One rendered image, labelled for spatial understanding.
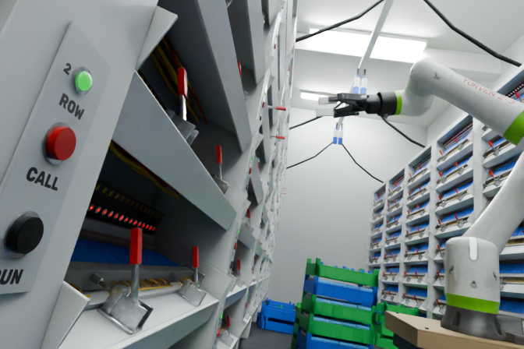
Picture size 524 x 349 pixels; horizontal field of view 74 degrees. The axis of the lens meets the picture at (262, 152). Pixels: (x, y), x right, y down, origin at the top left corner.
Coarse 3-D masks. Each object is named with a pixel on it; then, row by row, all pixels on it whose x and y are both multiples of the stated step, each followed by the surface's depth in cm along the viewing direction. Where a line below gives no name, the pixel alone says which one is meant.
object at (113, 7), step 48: (0, 0) 13; (48, 0) 15; (96, 0) 18; (144, 0) 23; (0, 48) 13; (48, 48) 15; (96, 48) 19; (0, 96) 13; (0, 144) 14; (96, 144) 20; (48, 288) 18; (0, 336) 15
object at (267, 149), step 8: (272, 80) 102; (264, 104) 106; (264, 112) 111; (264, 120) 116; (264, 128) 121; (264, 136) 128; (264, 144) 134; (272, 144) 160; (264, 152) 142; (272, 152) 159
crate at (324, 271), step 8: (312, 264) 168; (320, 264) 161; (312, 272) 165; (320, 272) 160; (328, 272) 161; (336, 272) 161; (344, 272) 162; (352, 272) 162; (360, 272) 162; (376, 272) 163; (344, 280) 160; (352, 280) 161; (360, 280) 161; (368, 280) 162; (376, 280) 162
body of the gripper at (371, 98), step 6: (366, 96) 131; (372, 96) 129; (360, 102) 128; (366, 102) 128; (372, 102) 128; (378, 102) 127; (354, 108) 132; (366, 108) 132; (372, 108) 128; (378, 108) 128; (372, 114) 131
